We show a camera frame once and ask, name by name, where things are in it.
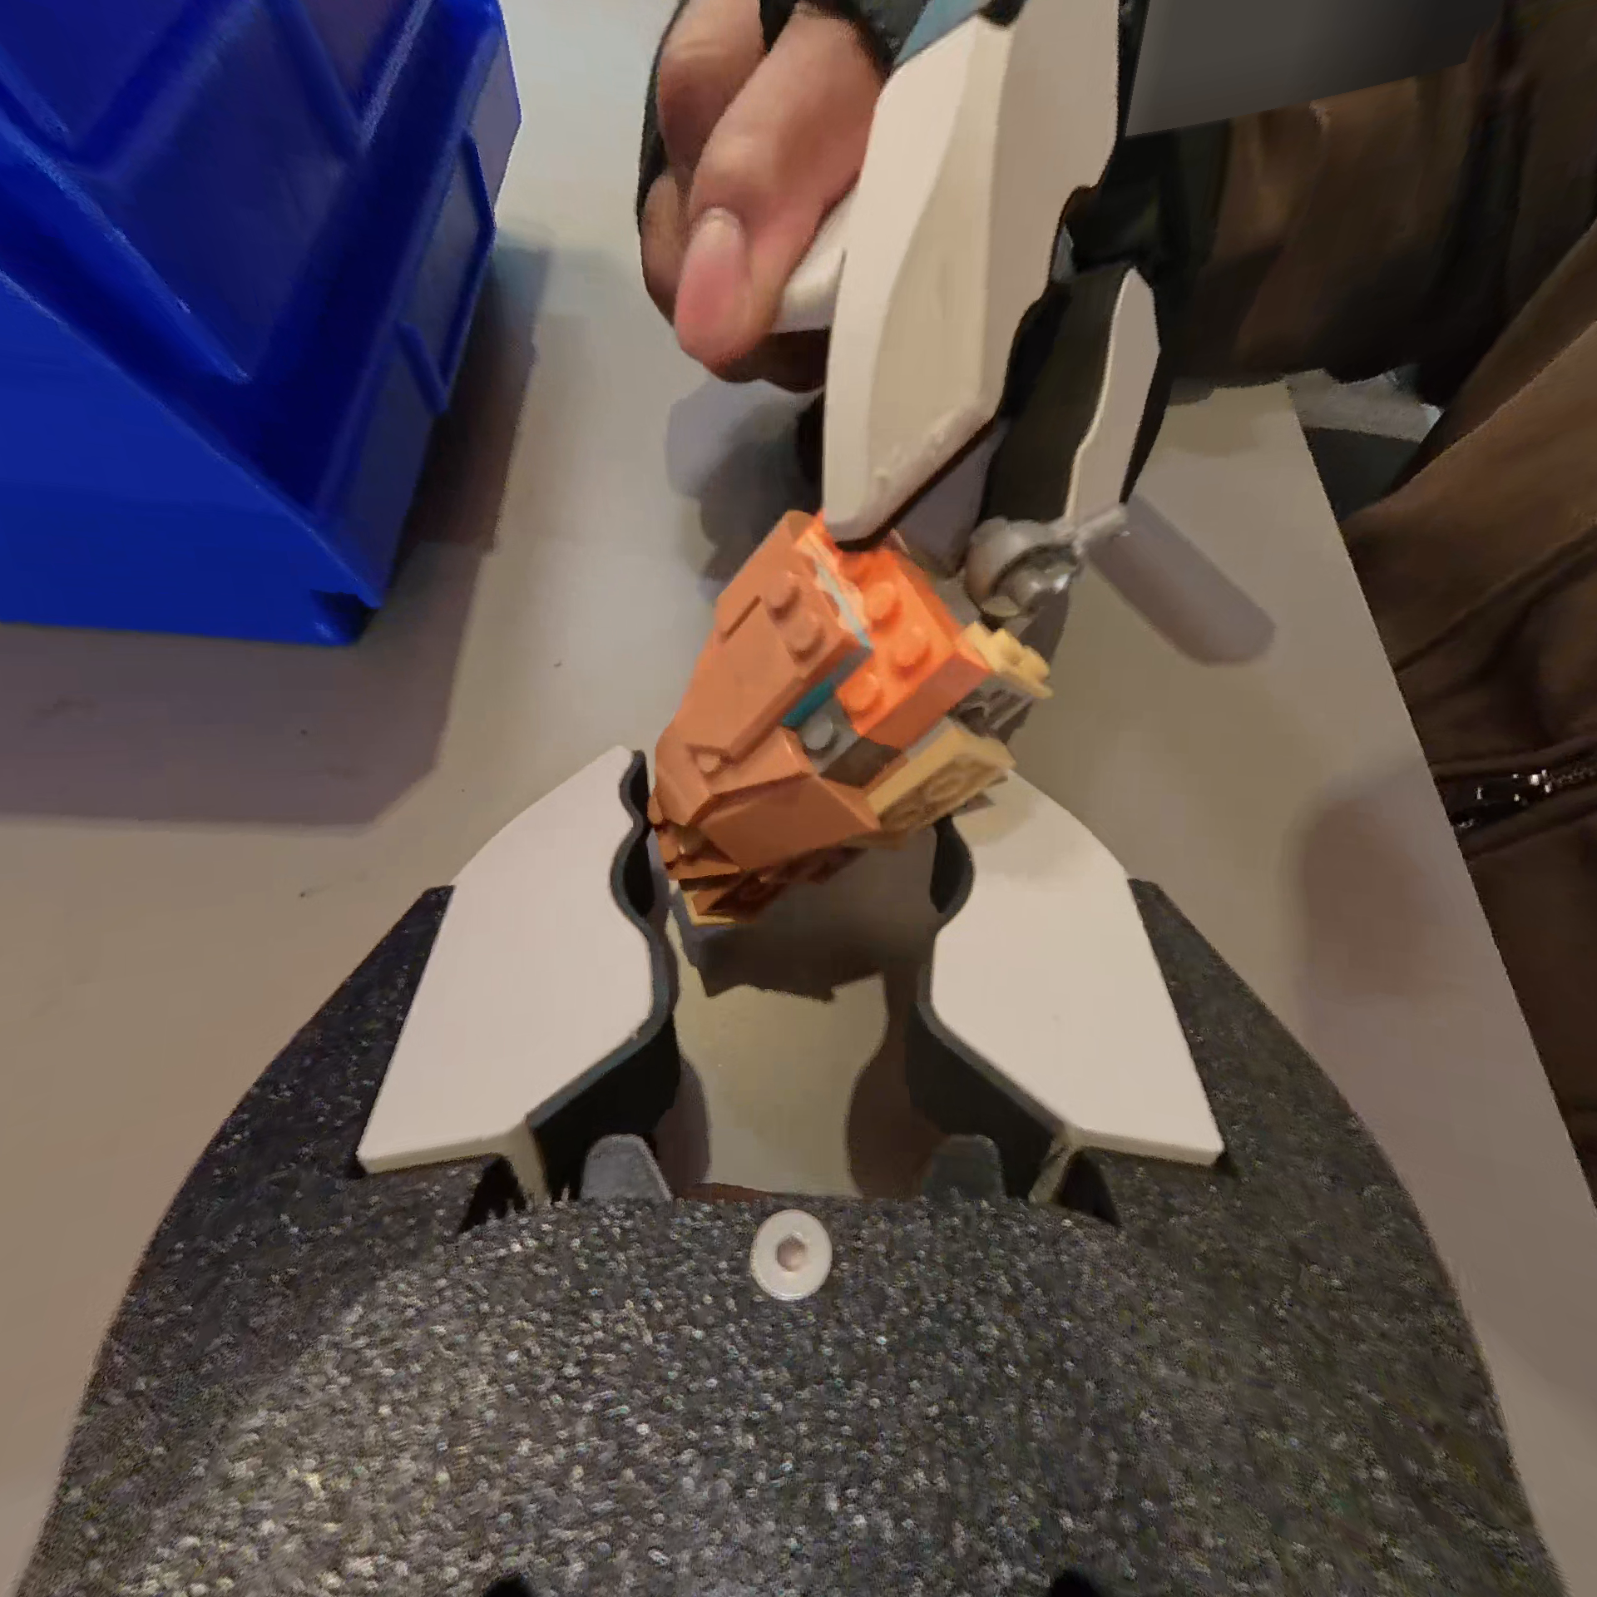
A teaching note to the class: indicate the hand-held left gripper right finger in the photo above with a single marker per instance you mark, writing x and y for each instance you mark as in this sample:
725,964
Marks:
1061,999

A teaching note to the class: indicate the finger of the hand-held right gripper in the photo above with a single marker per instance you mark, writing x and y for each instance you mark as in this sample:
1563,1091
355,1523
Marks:
1131,387
949,251

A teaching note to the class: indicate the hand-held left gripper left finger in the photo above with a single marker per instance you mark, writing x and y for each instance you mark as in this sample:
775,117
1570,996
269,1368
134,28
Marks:
525,999

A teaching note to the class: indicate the grey ball joint piece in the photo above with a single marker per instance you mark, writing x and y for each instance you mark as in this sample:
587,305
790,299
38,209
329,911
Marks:
1018,568

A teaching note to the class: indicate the orange toy brick model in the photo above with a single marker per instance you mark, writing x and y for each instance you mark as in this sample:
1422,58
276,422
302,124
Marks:
761,725

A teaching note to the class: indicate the blue plastic bin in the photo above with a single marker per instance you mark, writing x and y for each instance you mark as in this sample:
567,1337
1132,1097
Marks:
187,312

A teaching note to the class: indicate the person's right forearm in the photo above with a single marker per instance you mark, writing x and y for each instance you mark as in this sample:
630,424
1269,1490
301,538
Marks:
1374,251

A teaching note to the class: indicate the person's right hand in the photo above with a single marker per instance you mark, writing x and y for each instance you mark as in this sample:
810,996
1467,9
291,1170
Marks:
750,162

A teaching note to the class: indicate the person's brown jacket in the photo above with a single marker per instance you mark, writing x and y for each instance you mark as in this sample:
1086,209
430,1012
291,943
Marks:
1523,625

